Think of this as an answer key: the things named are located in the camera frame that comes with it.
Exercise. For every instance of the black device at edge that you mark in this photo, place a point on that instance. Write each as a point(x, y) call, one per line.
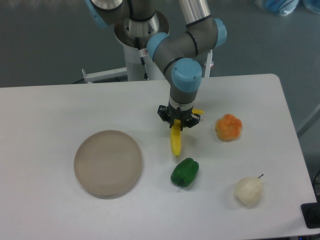
point(311, 214)

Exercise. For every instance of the yellow banana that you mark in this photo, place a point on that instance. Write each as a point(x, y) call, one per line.
point(175, 138)

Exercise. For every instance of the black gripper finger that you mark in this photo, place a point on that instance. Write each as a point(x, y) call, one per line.
point(166, 114)
point(189, 121)

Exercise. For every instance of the orange peeled mandarin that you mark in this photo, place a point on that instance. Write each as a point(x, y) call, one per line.
point(228, 128)

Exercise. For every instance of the white frame bracket left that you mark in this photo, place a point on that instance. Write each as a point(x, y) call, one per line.
point(104, 76)

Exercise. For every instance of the beige round plate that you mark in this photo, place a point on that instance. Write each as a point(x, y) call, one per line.
point(108, 164)

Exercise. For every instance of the green bell pepper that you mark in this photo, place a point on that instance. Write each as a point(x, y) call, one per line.
point(185, 172)

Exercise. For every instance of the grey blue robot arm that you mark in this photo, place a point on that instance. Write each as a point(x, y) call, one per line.
point(150, 53)

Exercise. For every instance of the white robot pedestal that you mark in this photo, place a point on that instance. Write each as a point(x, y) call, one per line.
point(134, 36)

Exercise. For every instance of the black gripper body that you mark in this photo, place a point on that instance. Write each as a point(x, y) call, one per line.
point(181, 110)

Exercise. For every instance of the blue plastic bag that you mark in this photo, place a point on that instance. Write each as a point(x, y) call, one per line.
point(277, 7)

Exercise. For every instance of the white pear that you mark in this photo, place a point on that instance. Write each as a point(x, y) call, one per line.
point(248, 190)

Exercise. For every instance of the white frame post right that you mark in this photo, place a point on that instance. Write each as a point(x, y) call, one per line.
point(208, 64)

